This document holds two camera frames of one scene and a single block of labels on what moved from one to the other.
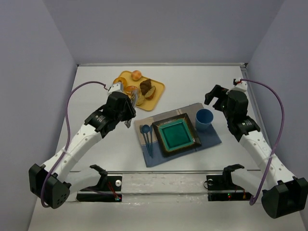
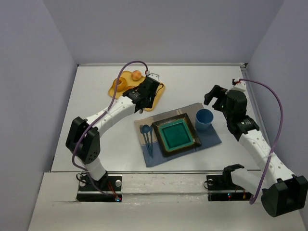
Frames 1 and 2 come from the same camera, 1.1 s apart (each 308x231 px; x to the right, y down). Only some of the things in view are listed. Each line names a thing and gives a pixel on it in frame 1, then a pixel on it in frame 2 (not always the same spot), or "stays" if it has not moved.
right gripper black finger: x=220 y=93 stays
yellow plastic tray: x=148 y=104 stays
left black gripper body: x=131 y=110 -> x=149 y=90
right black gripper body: x=219 y=97 stays
